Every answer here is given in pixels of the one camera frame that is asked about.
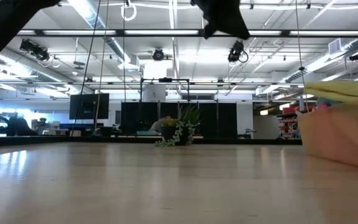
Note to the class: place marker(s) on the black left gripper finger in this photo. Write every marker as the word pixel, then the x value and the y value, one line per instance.
pixel 225 17
pixel 208 32

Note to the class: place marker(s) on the pink microfiber towel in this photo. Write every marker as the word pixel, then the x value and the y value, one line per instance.
pixel 322 106

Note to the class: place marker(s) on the teal microfiber towel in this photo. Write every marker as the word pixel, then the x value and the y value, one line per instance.
pixel 326 101

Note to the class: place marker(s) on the yellow microfiber towel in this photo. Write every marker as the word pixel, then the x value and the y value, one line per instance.
pixel 343 90

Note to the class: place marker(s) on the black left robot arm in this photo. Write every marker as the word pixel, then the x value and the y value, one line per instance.
pixel 5 28

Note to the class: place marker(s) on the black partition panels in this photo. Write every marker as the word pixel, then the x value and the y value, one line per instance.
pixel 216 119

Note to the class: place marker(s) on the potted succulent in black bowl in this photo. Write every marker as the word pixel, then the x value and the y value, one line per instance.
pixel 179 129

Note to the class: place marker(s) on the person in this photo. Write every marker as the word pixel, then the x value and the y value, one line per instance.
pixel 20 127
pixel 157 126

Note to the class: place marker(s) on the grey air vent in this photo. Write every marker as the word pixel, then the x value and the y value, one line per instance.
pixel 335 46

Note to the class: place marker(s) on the red bin shelving rack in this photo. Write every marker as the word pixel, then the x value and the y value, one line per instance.
pixel 286 123

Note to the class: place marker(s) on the black monitor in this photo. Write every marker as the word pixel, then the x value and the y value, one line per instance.
pixel 89 105

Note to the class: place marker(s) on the black overhead camera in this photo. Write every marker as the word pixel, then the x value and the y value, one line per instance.
pixel 237 51

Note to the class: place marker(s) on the black round ceiling camera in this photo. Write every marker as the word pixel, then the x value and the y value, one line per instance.
pixel 158 54

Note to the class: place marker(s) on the white box in black frame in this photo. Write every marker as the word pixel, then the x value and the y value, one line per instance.
pixel 154 93

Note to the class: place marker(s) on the black security camera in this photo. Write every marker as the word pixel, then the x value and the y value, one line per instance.
pixel 356 56

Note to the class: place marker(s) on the black ceiling camera cluster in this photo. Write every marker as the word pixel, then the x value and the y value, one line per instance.
pixel 34 49

